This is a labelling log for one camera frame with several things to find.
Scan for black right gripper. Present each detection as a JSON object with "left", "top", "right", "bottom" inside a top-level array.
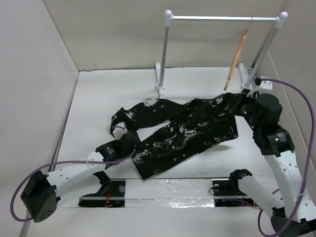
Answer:
[{"left": 229, "top": 88, "right": 261, "bottom": 131}]

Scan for black white patterned trousers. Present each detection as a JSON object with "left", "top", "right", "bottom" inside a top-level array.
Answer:
[{"left": 111, "top": 93, "right": 238, "bottom": 180}]

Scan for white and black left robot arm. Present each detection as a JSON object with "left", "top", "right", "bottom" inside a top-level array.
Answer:
[{"left": 20, "top": 132, "right": 139, "bottom": 223}]

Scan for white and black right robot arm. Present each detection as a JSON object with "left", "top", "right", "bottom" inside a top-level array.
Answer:
[{"left": 228, "top": 92, "right": 316, "bottom": 237}]

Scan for wooden clothes hanger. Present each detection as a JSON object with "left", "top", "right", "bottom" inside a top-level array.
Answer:
[{"left": 224, "top": 21, "right": 252, "bottom": 91}]

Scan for silver foil tape strip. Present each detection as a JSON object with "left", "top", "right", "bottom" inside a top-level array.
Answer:
[{"left": 124, "top": 178, "right": 215, "bottom": 208}]

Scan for white metal clothes rack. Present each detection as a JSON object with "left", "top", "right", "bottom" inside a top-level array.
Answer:
[{"left": 155, "top": 10, "right": 288, "bottom": 99}]

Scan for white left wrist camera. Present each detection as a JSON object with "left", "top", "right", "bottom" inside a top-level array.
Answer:
[{"left": 111, "top": 122, "right": 128, "bottom": 140}]

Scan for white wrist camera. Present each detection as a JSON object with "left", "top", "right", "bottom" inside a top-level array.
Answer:
[
  {"left": 111, "top": 122, "right": 128, "bottom": 140},
  {"left": 247, "top": 76, "right": 273, "bottom": 98}
]

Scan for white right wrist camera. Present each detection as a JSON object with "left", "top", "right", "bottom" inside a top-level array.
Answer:
[{"left": 247, "top": 76, "right": 273, "bottom": 98}]

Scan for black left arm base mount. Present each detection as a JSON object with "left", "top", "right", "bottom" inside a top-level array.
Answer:
[{"left": 78, "top": 171, "right": 126, "bottom": 208}]

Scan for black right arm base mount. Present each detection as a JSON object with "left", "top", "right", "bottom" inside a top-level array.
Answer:
[{"left": 208, "top": 179, "right": 257, "bottom": 207}]

